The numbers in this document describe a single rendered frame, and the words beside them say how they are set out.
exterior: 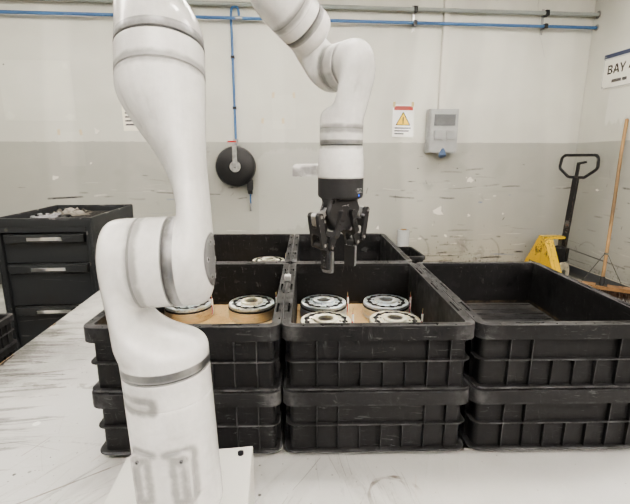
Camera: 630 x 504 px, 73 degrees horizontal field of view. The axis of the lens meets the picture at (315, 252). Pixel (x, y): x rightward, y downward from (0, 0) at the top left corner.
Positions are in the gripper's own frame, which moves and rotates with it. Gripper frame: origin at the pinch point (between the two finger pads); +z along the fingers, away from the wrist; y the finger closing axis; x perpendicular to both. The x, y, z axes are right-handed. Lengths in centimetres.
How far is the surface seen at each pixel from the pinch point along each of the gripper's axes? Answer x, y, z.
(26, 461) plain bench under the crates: 29, -43, 30
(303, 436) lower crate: -2.6, -11.8, 26.8
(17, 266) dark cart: 193, -6, 35
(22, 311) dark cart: 194, -7, 58
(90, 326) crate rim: 20.3, -33.9, 7.4
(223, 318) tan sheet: 29.6, -3.7, 17.6
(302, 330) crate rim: -3.2, -12.6, 7.9
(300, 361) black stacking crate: -2.6, -12.4, 13.2
